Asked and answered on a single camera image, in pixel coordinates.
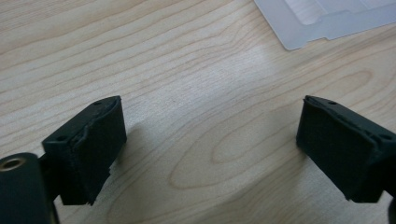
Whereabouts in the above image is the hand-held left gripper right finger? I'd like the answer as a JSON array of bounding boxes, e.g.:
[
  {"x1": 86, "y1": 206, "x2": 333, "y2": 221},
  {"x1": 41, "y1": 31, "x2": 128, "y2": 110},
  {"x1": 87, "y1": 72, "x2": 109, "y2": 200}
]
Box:
[{"x1": 295, "y1": 94, "x2": 396, "y2": 203}]

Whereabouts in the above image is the clear plastic bag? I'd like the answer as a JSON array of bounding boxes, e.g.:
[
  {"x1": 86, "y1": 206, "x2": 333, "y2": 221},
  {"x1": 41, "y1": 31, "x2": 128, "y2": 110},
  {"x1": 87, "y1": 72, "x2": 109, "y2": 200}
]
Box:
[{"x1": 253, "y1": 0, "x2": 396, "y2": 51}]

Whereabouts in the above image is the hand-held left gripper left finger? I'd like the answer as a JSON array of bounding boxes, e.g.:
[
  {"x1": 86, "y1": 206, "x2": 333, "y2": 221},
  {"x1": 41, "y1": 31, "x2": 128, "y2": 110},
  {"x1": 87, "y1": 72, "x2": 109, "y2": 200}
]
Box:
[{"x1": 41, "y1": 95, "x2": 128, "y2": 207}]

